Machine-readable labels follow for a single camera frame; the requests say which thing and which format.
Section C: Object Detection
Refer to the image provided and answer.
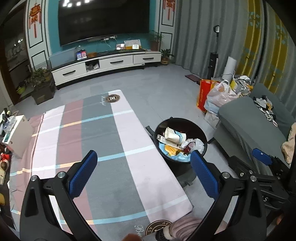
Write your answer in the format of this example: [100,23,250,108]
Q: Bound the clear plastic organizer box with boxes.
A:
[1,115,16,135]

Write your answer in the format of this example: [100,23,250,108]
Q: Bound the grey window curtains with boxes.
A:
[173,1,295,115]

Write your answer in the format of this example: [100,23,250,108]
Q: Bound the potted plant by cabinet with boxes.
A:
[161,49,174,65]

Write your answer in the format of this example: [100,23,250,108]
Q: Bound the potted plant on cabinet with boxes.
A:
[149,30,164,51]

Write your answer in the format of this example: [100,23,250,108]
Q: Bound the large black television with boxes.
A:
[58,0,150,46]

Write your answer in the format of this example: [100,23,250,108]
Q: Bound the yellow chips bag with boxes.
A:
[165,145,183,157]

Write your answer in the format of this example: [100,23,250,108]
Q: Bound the light blue plastic bag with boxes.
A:
[159,143,191,163]

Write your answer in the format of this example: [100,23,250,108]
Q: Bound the white tv cabinet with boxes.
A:
[52,50,162,87]

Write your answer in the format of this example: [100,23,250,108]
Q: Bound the dark planter with plants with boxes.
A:
[28,67,56,105]

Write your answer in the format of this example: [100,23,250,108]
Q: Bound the black upright vacuum cleaner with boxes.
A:
[207,25,220,80]

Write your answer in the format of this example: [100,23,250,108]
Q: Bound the pink white plastic bag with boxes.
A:
[204,80,238,114]

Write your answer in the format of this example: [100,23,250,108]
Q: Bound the plaid table cloth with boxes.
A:
[10,90,193,240]

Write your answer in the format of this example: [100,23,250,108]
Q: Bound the red chinese knot decoration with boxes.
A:
[28,1,42,39]

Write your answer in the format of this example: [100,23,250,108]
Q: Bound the white blue ointment box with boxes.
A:
[157,135,184,150]

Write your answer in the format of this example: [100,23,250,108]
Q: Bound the red orange shopping bag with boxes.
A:
[196,79,219,113]

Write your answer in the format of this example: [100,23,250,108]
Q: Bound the grey sofa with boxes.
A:
[211,83,295,175]

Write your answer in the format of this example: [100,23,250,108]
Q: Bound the white paper roll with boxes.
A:
[222,56,237,82]

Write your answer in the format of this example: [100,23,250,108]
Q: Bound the red snack wrapper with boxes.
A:
[183,142,195,155]

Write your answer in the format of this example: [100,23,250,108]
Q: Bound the black round trash bin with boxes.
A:
[145,117,208,187]

